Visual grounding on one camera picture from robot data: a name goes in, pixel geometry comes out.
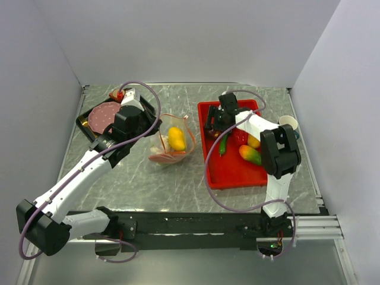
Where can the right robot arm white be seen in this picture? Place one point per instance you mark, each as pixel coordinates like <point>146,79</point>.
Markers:
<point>280,153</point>

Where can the pink dotted plate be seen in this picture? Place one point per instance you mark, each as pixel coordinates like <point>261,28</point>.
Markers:
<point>102,116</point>

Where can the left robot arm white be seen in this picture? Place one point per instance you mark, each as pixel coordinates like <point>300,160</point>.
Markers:
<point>45,222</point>

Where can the dark green mug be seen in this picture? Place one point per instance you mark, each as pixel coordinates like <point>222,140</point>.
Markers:
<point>289,120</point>

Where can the toy cauliflower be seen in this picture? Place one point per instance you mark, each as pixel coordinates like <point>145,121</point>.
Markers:
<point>156,147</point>

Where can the red toy bell pepper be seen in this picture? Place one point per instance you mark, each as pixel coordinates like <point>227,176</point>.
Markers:
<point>241,137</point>

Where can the brown ceramic cup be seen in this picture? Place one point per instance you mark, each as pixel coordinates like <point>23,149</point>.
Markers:
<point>115,95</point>

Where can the green toy chili pepper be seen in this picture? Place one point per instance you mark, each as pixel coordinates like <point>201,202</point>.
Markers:
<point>223,144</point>

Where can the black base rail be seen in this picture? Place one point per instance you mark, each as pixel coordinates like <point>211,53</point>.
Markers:
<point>166,230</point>

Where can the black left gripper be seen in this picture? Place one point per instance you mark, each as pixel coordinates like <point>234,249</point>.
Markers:
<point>141,114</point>

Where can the dark purple toy onion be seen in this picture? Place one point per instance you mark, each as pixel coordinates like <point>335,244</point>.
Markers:
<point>212,134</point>

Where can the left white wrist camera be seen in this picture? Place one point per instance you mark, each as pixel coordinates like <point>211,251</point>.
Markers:
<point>130,97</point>

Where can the black serving tray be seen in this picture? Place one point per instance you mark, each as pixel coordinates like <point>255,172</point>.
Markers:
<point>92,135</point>

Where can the orange green toy mango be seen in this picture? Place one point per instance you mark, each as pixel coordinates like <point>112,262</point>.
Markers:
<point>250,154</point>

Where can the clear zip top bag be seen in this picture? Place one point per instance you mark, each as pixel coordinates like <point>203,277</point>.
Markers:
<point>168,121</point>

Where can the toy watermelon slice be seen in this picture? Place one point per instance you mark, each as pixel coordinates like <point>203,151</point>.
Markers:
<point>168,158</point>

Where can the red plastic bin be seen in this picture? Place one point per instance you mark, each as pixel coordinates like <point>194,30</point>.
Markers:
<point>230,170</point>

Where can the small orange toy fruit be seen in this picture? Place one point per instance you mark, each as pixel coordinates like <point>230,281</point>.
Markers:
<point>253,142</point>

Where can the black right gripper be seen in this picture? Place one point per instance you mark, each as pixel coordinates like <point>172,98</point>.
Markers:
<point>213,113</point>

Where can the yellow toy mango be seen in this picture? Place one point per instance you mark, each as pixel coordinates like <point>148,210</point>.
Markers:
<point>176,139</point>

